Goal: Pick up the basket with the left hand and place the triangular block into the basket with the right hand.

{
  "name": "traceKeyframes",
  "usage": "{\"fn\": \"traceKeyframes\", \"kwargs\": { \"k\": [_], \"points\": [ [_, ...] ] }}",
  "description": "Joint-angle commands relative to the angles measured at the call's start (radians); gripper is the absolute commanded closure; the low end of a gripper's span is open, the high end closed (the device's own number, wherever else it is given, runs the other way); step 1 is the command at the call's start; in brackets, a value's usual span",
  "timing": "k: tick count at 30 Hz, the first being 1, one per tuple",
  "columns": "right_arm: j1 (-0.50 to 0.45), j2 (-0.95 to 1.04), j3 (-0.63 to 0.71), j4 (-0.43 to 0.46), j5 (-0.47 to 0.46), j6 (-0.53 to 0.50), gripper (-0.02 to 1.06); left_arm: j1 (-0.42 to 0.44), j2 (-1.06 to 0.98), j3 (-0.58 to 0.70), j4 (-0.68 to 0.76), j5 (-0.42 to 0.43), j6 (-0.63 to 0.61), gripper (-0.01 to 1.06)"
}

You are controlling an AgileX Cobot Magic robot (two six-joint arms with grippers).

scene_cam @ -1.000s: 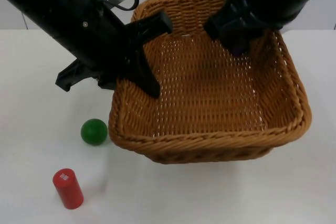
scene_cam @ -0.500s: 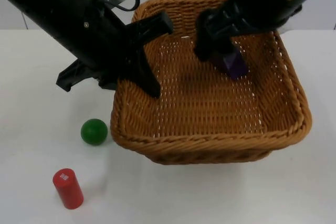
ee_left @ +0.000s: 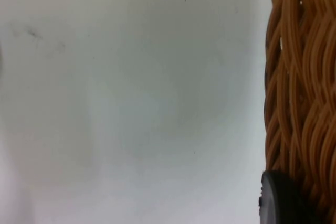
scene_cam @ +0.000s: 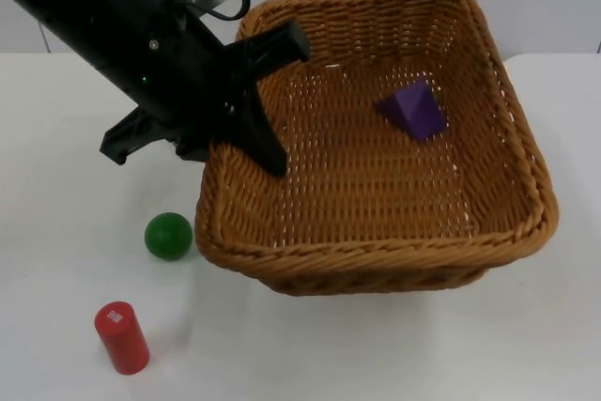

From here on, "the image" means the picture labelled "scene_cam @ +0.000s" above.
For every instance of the purple triangular block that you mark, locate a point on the purple triangular block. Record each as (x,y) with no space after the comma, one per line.
(415,110)

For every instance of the brown wicker basket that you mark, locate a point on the brown wicker basket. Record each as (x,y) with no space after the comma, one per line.
(375,213)

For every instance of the green ball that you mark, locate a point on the green ball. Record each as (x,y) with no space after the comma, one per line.
(168,235)

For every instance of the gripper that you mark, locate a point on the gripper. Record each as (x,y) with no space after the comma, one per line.
(178,77)

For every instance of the red cylinder block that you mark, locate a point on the red cylinder block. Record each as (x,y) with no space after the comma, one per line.
(123,337)

